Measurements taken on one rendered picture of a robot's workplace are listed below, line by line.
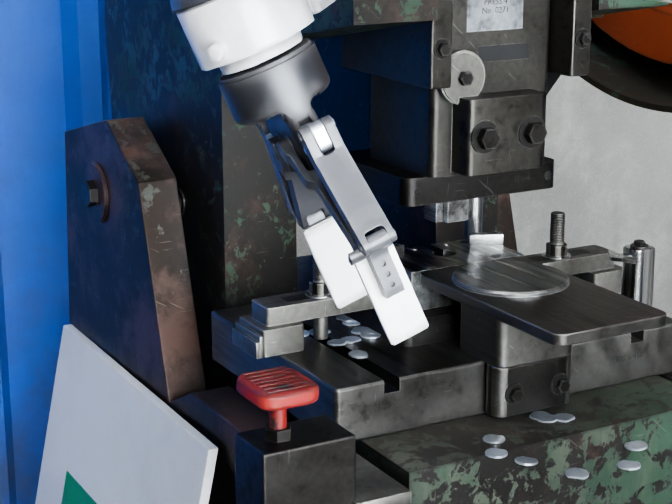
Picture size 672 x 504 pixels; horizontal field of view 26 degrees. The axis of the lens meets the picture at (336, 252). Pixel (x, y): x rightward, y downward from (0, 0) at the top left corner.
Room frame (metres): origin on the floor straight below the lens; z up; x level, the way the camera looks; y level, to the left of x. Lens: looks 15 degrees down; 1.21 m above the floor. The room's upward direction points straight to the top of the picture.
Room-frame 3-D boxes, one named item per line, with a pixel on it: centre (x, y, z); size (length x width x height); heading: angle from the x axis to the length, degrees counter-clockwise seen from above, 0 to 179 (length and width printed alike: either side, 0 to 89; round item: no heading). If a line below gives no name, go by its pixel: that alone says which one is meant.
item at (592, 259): (1.68, -0.27, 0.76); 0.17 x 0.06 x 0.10; 119
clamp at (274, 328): (1.51, 0.02, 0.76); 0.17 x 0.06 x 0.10; 119
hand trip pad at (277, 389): (1.23, 0.05, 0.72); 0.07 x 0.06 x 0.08; 29
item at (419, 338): (1.60, -0.12, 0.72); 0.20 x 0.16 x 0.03; 119
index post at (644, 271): (1.57, -0.34, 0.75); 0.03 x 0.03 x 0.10; 29
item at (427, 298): (1.59, -0.13, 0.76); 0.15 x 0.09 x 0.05; 119
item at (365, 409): (1.59, -0.12, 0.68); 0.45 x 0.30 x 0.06; 119
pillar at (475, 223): (1.69, -0.16, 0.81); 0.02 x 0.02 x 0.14
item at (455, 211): (1.58, -0.13, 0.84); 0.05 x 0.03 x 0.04; 119
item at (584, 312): (1.44, -0.21, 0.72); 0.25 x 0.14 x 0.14; 29
